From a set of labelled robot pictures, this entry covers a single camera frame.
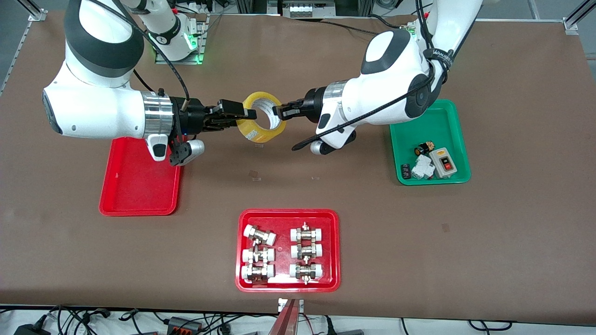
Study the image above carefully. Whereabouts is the yellow packing tape roll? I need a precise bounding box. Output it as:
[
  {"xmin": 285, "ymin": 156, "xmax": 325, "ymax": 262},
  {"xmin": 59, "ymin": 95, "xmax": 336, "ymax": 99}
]
[{"xmin": 235, "ymin": 92, "xmax": 288, "ymax": 144}]

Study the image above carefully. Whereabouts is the red plastic tray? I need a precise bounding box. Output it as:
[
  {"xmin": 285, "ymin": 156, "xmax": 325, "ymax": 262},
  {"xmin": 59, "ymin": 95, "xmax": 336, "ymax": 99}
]
[
  {"xmin": 99, "ymin": 137, "xmax": 183, "ymax": 217},
  {"xmin": 235, "ymin": 208, "xmax": 341, "ymax": 293}
]

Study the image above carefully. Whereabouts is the green plastic tray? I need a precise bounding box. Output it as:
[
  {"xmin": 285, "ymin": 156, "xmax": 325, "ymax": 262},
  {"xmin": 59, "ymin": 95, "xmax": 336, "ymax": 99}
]
[{"xmin": 389, "ymin": 99, "xmax": 472, "ymax": 186}]

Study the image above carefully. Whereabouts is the grey connector block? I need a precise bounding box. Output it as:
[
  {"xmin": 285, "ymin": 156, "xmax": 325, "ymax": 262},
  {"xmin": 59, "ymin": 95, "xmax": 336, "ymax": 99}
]
[{"xmin": 289, "ymin": 4, "xmax": 326, "ymax": 18}]

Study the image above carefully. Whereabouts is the white capped metal pipe fitting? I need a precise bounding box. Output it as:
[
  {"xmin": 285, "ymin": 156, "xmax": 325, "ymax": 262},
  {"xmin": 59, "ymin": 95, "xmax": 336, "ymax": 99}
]
[
  {"xmin": 244, "ymin": 225, "xmax": 277, "ymax": 246},
  {"xmin": 290, "ymin": 222, "xmax": 324, "ymax": 242},
  {"xmin": 242, "ymin": 248, "xmax": 275, "ymax": 265},
  {"xmin": 241, "ymin": 263, "xmax": 275, "ymax": 283},
  {"xmin": 289, "ymin": 261, "xmax": 324, "ymax": 284},
  {"xmin": 290, "ymin": 242, "xmax": 324, "ymax": 260}
]

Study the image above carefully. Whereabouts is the white circuit breaker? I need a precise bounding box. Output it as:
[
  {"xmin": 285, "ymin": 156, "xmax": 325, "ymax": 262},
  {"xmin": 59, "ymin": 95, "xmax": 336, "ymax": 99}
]
[{"xmin": 411, "ymin": 155, "xmax": 436, "ymax": 180}]

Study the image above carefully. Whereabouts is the black power adapter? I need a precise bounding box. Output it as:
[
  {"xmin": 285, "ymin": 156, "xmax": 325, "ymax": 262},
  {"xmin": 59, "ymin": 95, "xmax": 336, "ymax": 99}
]
[{"xmin": 14, "ymin": 323, "xmax": 49, "ymax": 335}]

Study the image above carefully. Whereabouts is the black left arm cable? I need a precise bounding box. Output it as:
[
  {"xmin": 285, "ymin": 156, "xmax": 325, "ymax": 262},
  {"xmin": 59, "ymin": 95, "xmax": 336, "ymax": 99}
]
[{"xmin": 292, "ymin": 0, "xmax": 454, "ymax": 151}]

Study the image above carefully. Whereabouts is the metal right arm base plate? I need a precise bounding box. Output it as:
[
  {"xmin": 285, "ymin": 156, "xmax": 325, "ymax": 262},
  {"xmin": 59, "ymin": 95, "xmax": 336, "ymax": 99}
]
[{"xmin": 155, "ymin": 14, "xmax": 206, "ymax": 65}]

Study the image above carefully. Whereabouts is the black table cable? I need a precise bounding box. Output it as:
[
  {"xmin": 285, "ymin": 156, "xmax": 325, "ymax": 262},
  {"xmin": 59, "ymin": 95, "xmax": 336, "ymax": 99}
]
[
  {"xmin": 321, "ymin": 20, "xmax": 387, "ymax": 36},
  {"xmin": 368, "ymin": 14, "xmax": 415, "ymax": 26}
]

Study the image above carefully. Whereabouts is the grey push button switch box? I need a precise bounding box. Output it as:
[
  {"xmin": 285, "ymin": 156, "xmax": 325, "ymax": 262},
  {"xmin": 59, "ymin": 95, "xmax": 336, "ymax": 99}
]
[{"xmin": 429, "ymin": 147, "xmax": 458, "ymax": 179}]

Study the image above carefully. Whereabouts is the black floor cable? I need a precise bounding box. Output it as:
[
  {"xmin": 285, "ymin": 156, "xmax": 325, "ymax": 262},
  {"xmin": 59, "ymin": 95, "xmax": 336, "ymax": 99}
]
[
  {"xmin": 47, "ymin": 305, "xmax": 112, "ymax": 335},
  {"xmin": 468, "ymin": 320, "xmax": 513, "ymax": 332},
  {"xmin": 119, "ymin": 308, "xmax": 161, "ymax": 326},
  {"xmin": 205, "ymin": 314, "xmax": 280, "ymax": 335}
]

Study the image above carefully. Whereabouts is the grey red camera post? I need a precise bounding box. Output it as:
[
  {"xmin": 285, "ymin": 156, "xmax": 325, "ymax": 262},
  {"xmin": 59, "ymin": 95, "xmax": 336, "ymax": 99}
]
[{"xmin": 268, "ymin": 300, "xmax": 298, "ymax": 335}]

